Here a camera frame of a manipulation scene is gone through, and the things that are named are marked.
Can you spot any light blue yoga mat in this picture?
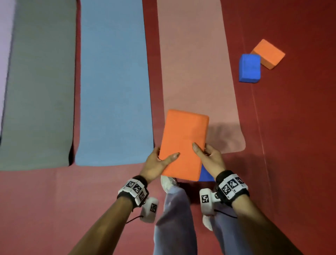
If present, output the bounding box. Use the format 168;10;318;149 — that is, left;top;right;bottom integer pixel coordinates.
75;0;155;167

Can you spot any black wristband with marker tags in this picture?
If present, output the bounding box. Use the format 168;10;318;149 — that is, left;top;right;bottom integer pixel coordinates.
117;175;150;211
215;170;250;208

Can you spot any person's right hand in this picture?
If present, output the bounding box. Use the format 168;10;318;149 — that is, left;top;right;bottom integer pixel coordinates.
192;142;227;180

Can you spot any person's right forearm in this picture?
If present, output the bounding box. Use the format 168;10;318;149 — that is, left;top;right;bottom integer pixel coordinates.
231;194;304;255

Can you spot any person's left forearm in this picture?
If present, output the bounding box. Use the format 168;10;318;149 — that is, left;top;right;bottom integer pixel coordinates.
68;195;135;255

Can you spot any person's left hand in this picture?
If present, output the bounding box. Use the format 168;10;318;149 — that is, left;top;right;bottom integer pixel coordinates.
139;146;181;184

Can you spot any person's white shoe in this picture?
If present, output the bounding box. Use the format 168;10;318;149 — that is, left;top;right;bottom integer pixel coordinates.
160;175;179;194
202;214;214;232

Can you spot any black cable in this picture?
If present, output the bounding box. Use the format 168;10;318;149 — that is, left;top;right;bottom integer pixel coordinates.
126;215;145;225
214;208;238;219

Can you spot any lilac yoga mat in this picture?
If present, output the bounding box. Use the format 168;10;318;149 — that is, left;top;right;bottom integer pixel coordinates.
0;0;16;132

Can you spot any green yoga mat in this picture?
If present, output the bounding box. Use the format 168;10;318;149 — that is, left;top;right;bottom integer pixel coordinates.
0;0;77;172

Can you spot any peach yoga mat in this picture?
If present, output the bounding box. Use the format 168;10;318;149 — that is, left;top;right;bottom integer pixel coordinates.
156;0;246;154

